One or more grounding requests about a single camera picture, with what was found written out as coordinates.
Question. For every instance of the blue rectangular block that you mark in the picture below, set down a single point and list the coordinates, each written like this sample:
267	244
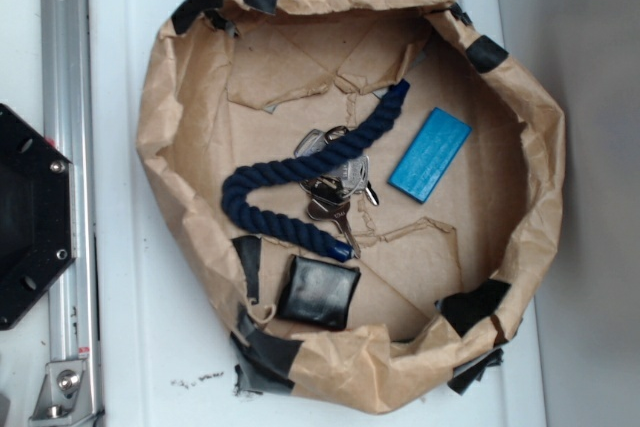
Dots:
429	155

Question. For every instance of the silver key bunch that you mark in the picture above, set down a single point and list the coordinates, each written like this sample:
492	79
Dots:
331	193

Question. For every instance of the brown paper bin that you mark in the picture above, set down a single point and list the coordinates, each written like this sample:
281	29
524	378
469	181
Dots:
444	284

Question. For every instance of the black square pad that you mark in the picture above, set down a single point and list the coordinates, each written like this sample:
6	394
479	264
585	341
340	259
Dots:
318	293

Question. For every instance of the aluminium frame rail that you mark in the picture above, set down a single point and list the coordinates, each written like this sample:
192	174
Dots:
74	331

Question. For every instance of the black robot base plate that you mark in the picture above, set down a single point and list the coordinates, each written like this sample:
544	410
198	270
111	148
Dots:
36	221

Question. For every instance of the metal corner bracket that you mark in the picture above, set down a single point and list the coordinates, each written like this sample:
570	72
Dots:
64	398

